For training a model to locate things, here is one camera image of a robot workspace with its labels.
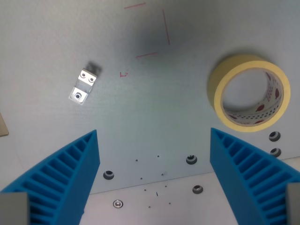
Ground beige wooden board piece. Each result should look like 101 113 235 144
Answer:
0 112 9 137

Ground yellow masking tape roll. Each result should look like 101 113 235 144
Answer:
207 54 291 133

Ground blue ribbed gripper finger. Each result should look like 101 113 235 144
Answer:
0 129 101 225
210 127 300 225

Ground small metal angle bracket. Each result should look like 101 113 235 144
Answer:
68 67 98 105

